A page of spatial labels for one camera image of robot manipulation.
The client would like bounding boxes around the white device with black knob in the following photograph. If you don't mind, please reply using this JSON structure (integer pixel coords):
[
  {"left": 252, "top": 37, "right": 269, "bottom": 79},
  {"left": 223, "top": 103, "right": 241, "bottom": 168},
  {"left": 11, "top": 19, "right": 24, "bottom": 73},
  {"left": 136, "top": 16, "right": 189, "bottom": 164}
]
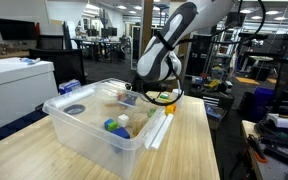
[{"left": 266, "top": 105, "right": 288, "bottom": 130}]

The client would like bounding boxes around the small blue white item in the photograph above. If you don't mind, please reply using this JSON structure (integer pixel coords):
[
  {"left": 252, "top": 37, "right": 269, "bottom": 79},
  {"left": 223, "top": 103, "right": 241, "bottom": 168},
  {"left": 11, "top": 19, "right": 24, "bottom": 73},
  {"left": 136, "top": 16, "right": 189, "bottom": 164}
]
[{"left": 19, "top": 57, "right": 42, "bottom": 65}]

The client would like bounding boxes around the black speaker box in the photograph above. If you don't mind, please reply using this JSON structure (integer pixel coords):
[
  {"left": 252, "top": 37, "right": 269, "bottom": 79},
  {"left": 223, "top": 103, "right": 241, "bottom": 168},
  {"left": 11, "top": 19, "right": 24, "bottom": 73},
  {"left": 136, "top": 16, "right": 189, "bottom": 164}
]
[{"left": 224, "top": 11, "right": 247, "bottom": 28}]

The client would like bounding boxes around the black cabinet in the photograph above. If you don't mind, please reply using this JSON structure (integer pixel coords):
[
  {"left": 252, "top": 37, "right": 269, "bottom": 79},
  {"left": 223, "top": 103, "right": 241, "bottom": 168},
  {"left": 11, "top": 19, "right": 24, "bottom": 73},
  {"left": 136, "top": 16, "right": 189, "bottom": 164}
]
[{"left": 130, "top": 25, "right": 145, "bottom": 71}]

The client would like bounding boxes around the white cardboard box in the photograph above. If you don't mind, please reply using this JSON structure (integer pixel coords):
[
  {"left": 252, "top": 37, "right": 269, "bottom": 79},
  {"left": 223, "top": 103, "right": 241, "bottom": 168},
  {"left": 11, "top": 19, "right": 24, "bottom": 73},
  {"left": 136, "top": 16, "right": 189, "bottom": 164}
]
[{"left": 0, "top": 57, "right": 59, "bottom": 136}]

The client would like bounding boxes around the clear plastic storage box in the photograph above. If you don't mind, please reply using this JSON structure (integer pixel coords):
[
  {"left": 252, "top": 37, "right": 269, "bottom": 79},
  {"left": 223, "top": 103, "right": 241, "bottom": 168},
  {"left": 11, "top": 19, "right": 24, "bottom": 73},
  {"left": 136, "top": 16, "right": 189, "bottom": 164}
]
[{"left": 42, "top": 77, "right": 175, "bottom": 180}]

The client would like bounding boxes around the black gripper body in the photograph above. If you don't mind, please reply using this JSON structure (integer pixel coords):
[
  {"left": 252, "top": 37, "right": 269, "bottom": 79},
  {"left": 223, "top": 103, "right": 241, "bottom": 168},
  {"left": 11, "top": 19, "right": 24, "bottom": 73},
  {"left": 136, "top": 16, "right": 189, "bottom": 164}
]
[{"left": 129, "top": 77, "right": 172, "bottom": 96}]

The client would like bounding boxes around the yellow toy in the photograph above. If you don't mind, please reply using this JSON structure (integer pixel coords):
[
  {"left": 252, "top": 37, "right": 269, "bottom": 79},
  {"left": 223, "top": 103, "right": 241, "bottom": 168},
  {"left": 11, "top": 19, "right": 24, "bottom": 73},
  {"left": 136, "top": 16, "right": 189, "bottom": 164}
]
[{"left": 208, "top": 78, "right": 222, "bottom": 89}]

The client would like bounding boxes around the wide black monitor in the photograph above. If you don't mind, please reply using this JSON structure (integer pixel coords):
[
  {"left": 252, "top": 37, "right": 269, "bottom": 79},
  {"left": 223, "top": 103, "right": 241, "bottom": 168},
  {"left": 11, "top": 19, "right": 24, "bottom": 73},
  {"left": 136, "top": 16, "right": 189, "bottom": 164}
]
[{"left": 0, "top": 17, "right": 38, "bottom": 42}]

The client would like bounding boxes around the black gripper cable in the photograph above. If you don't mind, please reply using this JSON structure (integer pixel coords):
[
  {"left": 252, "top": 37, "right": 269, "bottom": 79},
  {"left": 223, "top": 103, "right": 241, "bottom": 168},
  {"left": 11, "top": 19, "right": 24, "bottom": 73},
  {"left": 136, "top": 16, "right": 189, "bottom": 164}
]
[{"left": 139, "top": 56, "right": 184, "bottom": 107}]

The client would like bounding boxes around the orange handled tool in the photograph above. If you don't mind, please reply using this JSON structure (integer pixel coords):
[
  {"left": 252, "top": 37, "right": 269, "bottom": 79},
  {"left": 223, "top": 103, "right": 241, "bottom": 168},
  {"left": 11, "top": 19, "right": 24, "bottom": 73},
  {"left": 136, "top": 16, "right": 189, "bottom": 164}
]
[{"left": 247, "top": 134, "right": 269, "bottom": 164}]

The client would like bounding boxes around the red object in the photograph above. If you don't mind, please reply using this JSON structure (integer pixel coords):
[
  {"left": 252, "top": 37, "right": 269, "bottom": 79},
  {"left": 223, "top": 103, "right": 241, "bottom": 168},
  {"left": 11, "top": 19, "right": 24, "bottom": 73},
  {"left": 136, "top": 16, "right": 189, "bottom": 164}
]
[{"left": 34, "top": 22, "right": 41, "bottom": 38}]

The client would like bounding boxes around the wooden pillar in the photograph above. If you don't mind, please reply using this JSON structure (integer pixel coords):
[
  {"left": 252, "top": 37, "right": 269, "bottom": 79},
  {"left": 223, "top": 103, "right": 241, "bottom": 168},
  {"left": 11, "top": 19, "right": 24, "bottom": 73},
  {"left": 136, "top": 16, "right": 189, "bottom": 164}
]
[{"left": 139, "top": 0, "right": 155, "bottom": 64}]

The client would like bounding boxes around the blue plastic object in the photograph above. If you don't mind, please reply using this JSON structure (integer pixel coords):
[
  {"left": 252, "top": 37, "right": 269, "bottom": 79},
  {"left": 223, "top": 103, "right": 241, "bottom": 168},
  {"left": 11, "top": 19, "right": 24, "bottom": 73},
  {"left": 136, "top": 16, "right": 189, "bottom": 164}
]
[{"left": 205, "top": 104, "right": 223, "bottom": 121}]

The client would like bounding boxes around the black cart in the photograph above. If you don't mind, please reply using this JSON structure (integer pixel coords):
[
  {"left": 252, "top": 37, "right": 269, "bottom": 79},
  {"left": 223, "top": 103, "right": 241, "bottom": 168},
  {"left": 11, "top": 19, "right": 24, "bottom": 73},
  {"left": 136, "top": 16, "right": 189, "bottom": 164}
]
[{"left": 188, "top": 86, "right": 235, "bottom": 131}]

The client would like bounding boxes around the blue and green cube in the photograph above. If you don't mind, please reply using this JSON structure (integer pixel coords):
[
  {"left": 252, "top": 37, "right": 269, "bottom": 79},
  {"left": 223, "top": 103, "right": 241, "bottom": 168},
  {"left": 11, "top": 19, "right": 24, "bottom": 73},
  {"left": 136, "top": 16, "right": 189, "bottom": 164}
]
[{"left": 103, "top": 118, "right": 119, "bottom": 132}]

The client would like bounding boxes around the white lego block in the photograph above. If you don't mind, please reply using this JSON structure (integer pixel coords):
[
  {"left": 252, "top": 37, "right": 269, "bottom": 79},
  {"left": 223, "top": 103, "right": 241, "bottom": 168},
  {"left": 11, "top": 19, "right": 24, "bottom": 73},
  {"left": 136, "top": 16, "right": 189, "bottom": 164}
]
[{"left": 117, "top": 113, "right": 130, "bottom": 128}]

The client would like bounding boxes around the wooden desk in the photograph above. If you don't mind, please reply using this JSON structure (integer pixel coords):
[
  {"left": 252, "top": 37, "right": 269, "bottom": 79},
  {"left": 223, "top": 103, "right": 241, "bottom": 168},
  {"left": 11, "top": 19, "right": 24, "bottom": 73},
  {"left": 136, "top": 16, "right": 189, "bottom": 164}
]
[{"left": 0, "top": 49, "right": 30, "bottom": 61}]

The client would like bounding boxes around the black mesh office chair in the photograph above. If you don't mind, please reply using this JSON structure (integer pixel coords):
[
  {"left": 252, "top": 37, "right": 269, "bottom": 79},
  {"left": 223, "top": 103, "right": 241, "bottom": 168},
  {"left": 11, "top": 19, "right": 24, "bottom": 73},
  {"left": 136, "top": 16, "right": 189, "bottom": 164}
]
[
  {"left": 35, "top": 34, "right": 65, "bottom": 51},
  {"left": 28, "top": 48, "right": 88, "bottom": 88}
]

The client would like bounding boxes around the blue bin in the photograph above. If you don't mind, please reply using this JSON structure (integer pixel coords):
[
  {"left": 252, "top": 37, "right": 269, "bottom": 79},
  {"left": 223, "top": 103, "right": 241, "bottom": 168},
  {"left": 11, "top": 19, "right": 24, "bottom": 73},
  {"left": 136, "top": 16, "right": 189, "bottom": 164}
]
[{"left": 253, "top": 87, "right": 275, "bottom": 112}]

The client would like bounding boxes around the black tape ring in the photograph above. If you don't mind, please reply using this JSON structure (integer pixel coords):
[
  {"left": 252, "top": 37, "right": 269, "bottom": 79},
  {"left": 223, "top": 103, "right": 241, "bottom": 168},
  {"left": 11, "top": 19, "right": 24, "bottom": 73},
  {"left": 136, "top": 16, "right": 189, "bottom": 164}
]
[{"left": 62, "top": 103, "right": 87, "bottom": 116}]

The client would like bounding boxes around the yellow block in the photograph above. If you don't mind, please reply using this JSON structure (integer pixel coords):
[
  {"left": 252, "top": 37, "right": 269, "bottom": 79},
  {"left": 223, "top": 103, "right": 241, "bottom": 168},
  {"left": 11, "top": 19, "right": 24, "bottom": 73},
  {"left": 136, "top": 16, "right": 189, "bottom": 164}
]
[{"left": 164, "top": 103, "right": 174, "bottom": 117}]

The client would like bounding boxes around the blue and white carton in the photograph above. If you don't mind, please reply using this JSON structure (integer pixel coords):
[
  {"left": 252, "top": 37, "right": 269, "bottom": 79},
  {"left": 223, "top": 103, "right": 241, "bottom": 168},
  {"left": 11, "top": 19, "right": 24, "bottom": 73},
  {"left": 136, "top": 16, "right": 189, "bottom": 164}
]
[{"left": 58, "top": 78, "right": 82, "bottom": 96}]

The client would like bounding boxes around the black cable pile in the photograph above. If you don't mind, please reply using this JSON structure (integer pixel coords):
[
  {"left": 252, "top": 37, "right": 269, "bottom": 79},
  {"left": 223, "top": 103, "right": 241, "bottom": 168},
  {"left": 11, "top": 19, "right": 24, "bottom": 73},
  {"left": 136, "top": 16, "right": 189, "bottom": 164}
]
[{"left": 254, "top": 119, "right": 288, "bottom": 149}]

